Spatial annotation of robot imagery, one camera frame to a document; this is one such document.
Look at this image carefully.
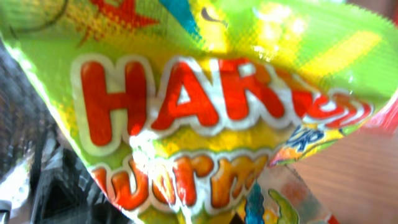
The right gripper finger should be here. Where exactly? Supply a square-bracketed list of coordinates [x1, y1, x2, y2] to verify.
[1, 47, 130, 224]

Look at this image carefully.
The green Haribo gummy bag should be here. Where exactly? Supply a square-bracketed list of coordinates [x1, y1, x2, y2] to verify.
[1, 0, 397, 223]

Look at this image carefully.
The red Nescafe coffee stick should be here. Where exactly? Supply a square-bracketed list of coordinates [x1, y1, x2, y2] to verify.
[361, 97, 397, 135]

